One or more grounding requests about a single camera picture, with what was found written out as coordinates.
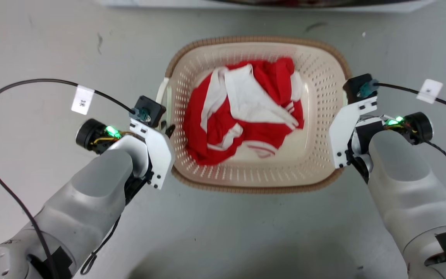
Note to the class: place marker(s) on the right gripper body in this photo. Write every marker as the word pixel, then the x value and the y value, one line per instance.
pixel 420 126

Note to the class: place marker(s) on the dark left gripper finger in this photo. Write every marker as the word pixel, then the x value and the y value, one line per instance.
pixel 163 126
pixel 171 130

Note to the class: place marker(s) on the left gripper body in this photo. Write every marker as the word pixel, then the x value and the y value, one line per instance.
pixel 91 135

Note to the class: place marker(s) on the beige plastic laundry basket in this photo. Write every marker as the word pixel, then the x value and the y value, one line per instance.
pixel 254 176

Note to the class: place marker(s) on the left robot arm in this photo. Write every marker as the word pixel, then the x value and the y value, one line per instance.
pixel 79 201

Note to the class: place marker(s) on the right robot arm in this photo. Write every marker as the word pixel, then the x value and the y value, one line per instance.
pixel 409 186

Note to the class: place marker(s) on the red and white garment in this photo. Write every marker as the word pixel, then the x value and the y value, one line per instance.
pixel 215 128

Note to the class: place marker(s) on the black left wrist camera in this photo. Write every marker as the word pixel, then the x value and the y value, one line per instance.
pixel 149 110

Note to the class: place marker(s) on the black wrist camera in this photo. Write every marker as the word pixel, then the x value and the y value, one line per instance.
pixel 149 110
pixel 356 89

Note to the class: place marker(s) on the white left camera bracket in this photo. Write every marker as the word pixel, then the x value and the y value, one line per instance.
pixel 159 155

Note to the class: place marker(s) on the white camera bracket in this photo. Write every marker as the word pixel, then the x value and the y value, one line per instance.
pixel 159 155
pixel 343 131

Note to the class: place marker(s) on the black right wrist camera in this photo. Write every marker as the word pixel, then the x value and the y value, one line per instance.
pixel 356 89

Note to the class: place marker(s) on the white right camera bracket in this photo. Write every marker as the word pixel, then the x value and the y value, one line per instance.
pixel 343 131

